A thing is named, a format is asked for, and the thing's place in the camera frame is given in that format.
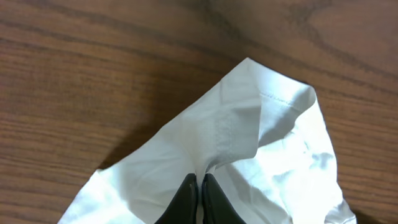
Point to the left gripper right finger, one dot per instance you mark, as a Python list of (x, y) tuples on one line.
[(216, 206)]

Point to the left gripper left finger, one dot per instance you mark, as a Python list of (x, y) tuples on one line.
[(183, 207)]

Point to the white t-shirt with black logo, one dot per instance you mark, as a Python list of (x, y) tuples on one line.
[(260, 134)]

